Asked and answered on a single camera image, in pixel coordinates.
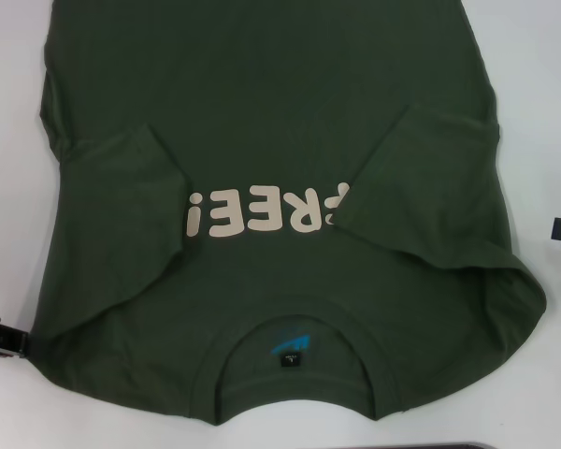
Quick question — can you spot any dark green printed t-shirt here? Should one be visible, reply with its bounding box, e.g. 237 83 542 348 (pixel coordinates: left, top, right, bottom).
21 0 548 415

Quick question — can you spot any dark grey robot base edge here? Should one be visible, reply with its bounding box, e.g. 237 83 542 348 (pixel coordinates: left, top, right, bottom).
410 441 496 449

